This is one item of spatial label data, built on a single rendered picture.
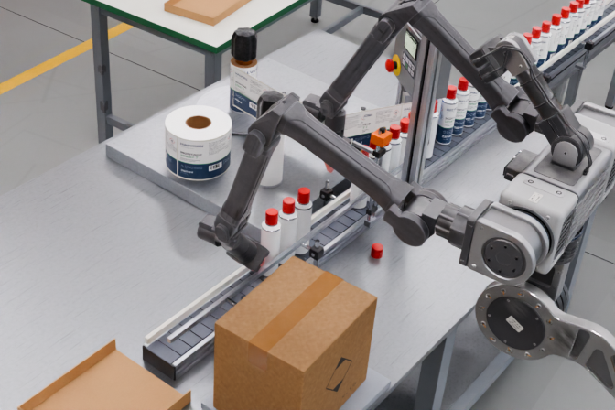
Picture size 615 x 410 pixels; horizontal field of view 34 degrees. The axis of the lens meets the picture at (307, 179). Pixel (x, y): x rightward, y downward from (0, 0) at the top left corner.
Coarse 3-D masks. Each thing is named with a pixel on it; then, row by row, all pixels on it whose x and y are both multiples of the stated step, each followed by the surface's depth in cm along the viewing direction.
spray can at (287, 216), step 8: (288, 200) 265; (288, 208) 265; (280, 216) 267; (288, 216) 266; (296, 216) 267; (288, 224) 267; (296, 224) 269; (288, 232) 269; (296, 232) 271; (280, 240) 271; (288, 240) 270; (280, 248) 272; (288, 256) 274; (280, 264) 275
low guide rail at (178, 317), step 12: (348, 192) 299; (336, 204) 296; (312, 216) 289; (228, 276) 265; (240, 276) 268; (216, 288) 261; (204, 300) 258; (180, 312) 252; (168, 324) 249; (156, 336) 247
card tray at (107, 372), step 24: (96, 360) 247; (120, 360) 249; (72, 384) 241; (96, 384) 242; (120, 384) 242; (144, 384) 243; (24, 408) 232; (48, 408) 235; (72, 408) 235; (96, 408) 236; (120, 408) 236; (144, 408) 237; (168, 408) 233
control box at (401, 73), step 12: (408, 24) 269; (396, 36) 277; (420, 36) 263; (396, 48) 278; (396, 60) 279; (444, 60) 267; (396, 72) 280; (444, 72) 269; (408, 84) 273; (444, 84) 272; (444, 96) 274
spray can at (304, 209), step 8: (304, 192) 269; (296, 200) 272; (304, 200) 270; (296, 208) 271; (304, 208) 270; (304, 216) 272; (304, 224) 273; (304, 232) 275; (296, 240) 277; (304, 248) 278
